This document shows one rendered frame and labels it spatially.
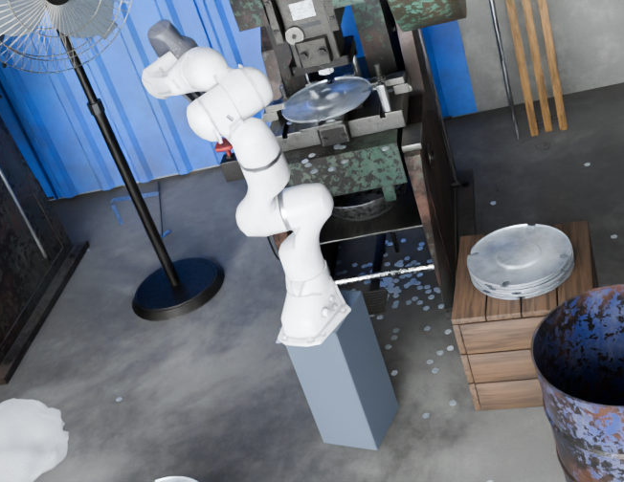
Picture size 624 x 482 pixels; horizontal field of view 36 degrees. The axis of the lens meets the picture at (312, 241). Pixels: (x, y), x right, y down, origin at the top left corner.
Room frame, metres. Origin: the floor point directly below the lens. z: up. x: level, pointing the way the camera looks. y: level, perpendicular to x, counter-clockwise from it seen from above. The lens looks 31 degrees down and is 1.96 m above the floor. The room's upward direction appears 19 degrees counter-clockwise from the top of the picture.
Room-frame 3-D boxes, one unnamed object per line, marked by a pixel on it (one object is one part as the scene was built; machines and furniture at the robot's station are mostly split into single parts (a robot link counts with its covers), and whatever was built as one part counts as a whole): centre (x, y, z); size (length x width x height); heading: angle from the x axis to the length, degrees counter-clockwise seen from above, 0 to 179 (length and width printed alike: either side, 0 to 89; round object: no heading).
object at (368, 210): (2.87, -0.23, 0.36); 0.34 x 0.34 x 0.10
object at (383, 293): (2.74, -0.19, 0.14); 0.59 x 0.10 x 0.05; 163
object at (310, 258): (2.15, 0.00, 0.71); 0.18 x 0.11 x 0.25; 78
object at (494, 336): (2.17, -0.54, 0.18); 0.40 x 0.38 x 0.35; 159
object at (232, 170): (2.74, 0.14, 0.62); 0.10 x 0.06 x 0.20; 73
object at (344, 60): (2.88, -0.23, 0.86); 0.20 x 0.16 x 0.05; 73
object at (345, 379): (2.16, 0.04, 0.23); 0.18 x 0.18 x 0.45; 54
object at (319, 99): (2.75, -0.19, 0.78); 0.29 x 0.29 x 0.01
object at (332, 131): (2.70, -0.17, 0.72); 0.25 x 0.14 x 0.14; 163
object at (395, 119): (2.87, -0.23, 0.68); 0.45 x 0.30 x 0.06; 73
